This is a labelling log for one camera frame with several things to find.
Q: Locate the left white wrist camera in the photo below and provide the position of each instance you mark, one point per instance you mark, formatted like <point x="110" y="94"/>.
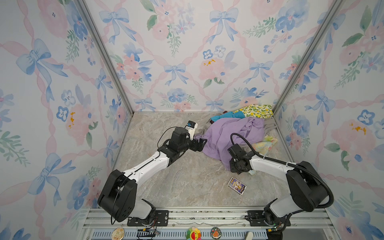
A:
<point x="191" y="127"/>

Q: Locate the aluminium corner post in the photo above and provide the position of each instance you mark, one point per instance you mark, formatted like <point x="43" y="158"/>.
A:
<point x="310" y="51"/>
<point x="95" y="34"/>

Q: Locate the aluminium corner post right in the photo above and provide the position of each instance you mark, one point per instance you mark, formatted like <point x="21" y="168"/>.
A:
<point x="310" y="51"/>

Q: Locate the grey cloth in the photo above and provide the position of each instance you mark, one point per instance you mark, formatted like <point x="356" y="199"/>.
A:
<point x="269" y="125"/>

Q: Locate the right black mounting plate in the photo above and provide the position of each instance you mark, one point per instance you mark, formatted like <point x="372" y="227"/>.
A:
<point x="258" y="218"/>

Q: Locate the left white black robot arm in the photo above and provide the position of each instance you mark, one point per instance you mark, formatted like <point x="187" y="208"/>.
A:
<point x="119" y="194"/>

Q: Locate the beige round sticker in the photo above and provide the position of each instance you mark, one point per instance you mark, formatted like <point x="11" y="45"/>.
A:
<point x="118" y="234"/>

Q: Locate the teal cloth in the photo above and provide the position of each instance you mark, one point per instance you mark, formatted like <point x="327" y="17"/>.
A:
<point x="237" y="115"/>

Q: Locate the colourful flower sticker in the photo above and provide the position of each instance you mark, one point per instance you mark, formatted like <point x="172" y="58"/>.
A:
<point x="193" y="234"/>

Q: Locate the white small object front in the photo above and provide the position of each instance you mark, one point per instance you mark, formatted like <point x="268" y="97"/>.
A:
<point x="249" y="236"/>

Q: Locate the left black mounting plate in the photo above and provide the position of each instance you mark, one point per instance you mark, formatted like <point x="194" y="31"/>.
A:
<point x="159" y="218"/>

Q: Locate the purple playing card box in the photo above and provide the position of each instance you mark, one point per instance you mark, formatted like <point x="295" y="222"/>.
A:
<point x="237" y="186"/>

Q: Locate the aluminium corner post left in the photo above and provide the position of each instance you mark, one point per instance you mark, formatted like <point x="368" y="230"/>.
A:
<point x="95" y="34"/>

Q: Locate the pastel floral cloth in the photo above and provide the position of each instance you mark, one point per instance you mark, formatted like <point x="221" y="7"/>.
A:
<point x="265" y="146"/>

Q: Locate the lavender purple cloth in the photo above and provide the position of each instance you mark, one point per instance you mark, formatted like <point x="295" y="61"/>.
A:
<point x="218" y="136"/>

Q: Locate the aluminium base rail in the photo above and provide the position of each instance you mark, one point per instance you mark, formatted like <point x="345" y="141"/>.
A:
<point x="315" y="225"/>

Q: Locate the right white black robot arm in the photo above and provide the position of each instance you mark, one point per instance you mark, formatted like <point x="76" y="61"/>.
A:
<point x="307" y="190"/>

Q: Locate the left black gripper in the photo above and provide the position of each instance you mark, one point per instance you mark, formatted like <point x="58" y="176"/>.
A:
<point x="200" y="145"/>

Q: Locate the black mounting plate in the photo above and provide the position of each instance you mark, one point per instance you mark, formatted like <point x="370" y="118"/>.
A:
<point x="159" y="218"/>
<point x="258" y="218"/>

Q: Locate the yellow lemon print cloth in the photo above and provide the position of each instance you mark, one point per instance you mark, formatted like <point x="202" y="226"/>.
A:
<point x="257" y="111"/>

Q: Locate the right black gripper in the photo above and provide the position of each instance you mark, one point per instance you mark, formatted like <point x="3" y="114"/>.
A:
<point x="231" y="167"/>

